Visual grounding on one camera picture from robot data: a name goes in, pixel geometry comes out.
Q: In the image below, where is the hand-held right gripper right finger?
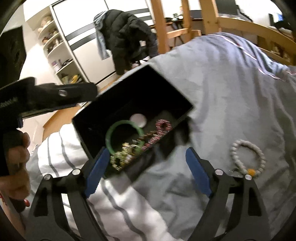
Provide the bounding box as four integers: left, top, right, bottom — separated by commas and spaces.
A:
185, 147, 271, 241

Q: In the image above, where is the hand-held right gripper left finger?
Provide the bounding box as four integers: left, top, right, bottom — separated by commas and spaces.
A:
28, 147, 110, 241

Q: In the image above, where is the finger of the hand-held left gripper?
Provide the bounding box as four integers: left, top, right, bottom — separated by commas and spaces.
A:
21, 82, 99, 117

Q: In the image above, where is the gold bead bracelet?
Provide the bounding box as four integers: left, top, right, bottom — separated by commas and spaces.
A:
110, 141, 144, 168

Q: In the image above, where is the green jade bangle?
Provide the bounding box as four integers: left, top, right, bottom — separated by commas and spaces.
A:
105, 120, 145, 156

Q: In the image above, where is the grey white bead bracelet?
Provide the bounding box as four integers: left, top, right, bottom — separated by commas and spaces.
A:
230, 139, 267, 178

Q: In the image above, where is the pink crystal bead bracelet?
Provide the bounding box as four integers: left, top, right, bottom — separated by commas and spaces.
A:
143, 119, 173, 149

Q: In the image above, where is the black rectangular storage box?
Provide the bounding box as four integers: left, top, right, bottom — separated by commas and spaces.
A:
72, 64, 194, 179

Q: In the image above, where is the person's left hand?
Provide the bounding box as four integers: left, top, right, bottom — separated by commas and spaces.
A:
0, 132, 31, 202

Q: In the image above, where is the white open shelf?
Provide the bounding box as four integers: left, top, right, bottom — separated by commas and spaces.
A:
25, 6, 97, 85

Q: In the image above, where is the light blue shirt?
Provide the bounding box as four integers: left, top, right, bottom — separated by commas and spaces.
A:
93, 10, 110, 60

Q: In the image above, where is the white sliding wardrobe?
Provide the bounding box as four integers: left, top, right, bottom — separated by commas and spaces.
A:
52, 0, 158, 85

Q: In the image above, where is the black puffer jacket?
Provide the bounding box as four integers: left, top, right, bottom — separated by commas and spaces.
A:
102, 9, 159, 76

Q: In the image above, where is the grey white striped duvet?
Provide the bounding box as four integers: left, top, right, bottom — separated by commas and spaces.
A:
28, 32, 296, 241

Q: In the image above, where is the black computer monitor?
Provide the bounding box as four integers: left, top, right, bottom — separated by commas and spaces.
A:
217, 0, 241, 16

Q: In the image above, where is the wooden bed frame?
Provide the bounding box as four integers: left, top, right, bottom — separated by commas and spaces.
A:
150, 0, 296, 68

